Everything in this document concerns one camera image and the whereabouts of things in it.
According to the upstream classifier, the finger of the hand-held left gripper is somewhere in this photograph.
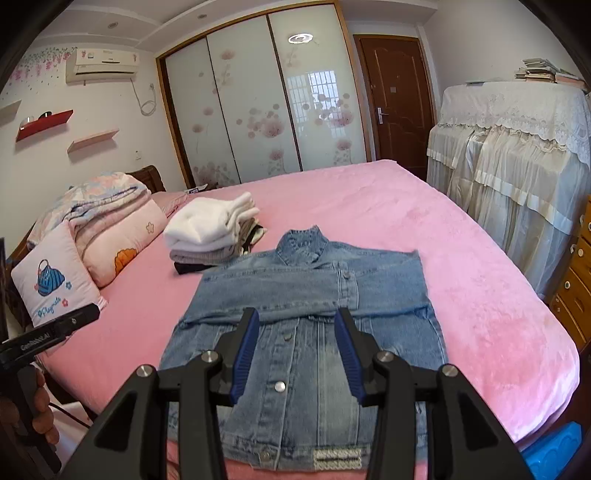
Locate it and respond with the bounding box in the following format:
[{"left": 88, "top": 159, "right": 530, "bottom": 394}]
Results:
[{"left": 48, "top": 302, "right": 101, "bottom": 342}]

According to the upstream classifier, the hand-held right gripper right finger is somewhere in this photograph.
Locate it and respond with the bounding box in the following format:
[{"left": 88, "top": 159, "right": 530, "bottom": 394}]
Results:
[{"left": 333, "top": 307, "right": 536, "bottom": 480}]

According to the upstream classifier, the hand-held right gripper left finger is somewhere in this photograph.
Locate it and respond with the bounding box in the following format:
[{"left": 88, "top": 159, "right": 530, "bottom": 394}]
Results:
[{"left": 60, "top": 307, "right": 262, "bottom": 480}]

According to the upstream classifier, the blue denim jacket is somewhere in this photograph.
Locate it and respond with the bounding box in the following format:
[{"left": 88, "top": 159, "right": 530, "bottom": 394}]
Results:
[{"left": 159, "top": 224, "right": 451, "bottom": 474}]

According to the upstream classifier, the person's left hand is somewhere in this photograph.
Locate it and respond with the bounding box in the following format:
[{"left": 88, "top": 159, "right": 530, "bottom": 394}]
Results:
[{"left": 0, "top": 369, "right": 61, "bottom": 446}]

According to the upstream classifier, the pink pillow with bag print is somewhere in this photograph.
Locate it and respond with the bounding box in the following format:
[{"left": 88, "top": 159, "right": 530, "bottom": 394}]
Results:
[{"left": 10, "top": 220, "right": 108, "bottom": 328}]

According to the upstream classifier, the pink pillow with flower print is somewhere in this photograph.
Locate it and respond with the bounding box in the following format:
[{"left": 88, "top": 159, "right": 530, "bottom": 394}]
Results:
[{"left": 76, "top": 198, "right": 167, "bottom": 289}]

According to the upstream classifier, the grey folded garment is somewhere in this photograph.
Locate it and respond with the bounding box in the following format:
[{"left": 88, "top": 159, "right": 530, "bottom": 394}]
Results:
[{"left": 170, "top": 244, "right": 241, "bottom": 266}]

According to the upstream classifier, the folded floral quilt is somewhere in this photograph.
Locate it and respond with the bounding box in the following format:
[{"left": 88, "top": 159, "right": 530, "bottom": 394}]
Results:
[{"left": 27, "top": 172, "right": 152, "bottom": 250}]

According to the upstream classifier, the beige folded garment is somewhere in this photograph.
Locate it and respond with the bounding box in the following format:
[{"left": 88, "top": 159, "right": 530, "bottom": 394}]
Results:
[{"left": 231, "top": 217, "right": 269, "bottom": 257}]

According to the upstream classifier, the white folded sweater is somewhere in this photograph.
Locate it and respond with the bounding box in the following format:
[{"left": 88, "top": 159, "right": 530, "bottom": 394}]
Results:
[{"left": 164, "top": 191, "right": 262, "bottom": 252}]

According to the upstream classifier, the dark wooden headboard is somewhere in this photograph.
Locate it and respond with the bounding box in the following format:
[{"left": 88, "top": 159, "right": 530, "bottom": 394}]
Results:
[{"left": 127, "top": 165, "right": 166, "bottom": 195}]

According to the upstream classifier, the blue plastic stool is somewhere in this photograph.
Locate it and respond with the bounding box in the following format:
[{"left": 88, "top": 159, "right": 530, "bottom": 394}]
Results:
[{"left": 522, "top": 421, "right": 583, "bottom": 480}]

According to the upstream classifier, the wooden drawer cabinet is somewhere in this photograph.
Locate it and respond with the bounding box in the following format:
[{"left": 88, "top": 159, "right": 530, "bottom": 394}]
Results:
[{"left": 549, "top": 196, "right": 591, "bottom": 349}]

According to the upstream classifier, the lace-covered furniture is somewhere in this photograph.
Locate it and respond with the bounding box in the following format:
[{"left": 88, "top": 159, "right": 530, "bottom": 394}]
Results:
[{"left": 426, "top": 80, "right": 591, "bottom": 301}]

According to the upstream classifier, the floral sliding door wardrobe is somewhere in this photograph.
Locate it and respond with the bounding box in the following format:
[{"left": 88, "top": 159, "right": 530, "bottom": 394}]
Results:
[{"left": 156, "top": 0, "right": 376, "bottom": 189}]

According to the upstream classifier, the brown wooden door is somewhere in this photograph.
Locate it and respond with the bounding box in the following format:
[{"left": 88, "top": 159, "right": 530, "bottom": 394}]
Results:
[{"left": 353, "top": 34, "right": 437, "bottom": 181}]

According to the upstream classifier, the stack of books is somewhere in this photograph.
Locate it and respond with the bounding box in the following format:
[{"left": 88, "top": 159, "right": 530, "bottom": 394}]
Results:
[{"left": 515, "top": 58, "right": 589, "bottom": 90}]

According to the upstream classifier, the light wooden wall shelf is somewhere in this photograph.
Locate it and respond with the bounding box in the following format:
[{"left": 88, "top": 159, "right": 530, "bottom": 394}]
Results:
[{"left": 67, "top": 129, "right": 120, "bottom": 154}]

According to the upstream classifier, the red wall shelf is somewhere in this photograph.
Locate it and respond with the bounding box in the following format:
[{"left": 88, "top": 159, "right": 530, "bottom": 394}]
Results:
[{"left": 15, "top": 109, "right": 75, "bottom": 142}]

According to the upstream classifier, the pale wall shelf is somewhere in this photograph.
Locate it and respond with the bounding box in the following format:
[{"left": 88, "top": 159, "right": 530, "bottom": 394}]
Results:
[{"left": 0, "top": 99, "right": 23, "bottom": 125}]

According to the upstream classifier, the white air conditioner cord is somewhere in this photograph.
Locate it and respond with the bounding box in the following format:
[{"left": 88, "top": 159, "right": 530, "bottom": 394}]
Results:
[{"left": 131, "top": 78, "right": 158, "bottom": 116}]

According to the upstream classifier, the white wall air conditioner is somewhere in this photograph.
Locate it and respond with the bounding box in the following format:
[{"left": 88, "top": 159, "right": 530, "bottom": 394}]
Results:
[{"left": 65, "top": 46, "right": 140, "bottom": 85}]

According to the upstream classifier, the pink flower wall sticker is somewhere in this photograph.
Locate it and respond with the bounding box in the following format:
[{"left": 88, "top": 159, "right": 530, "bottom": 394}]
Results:
[{"left": 9, "top": 44, "right": 79, "bottom": 84}]

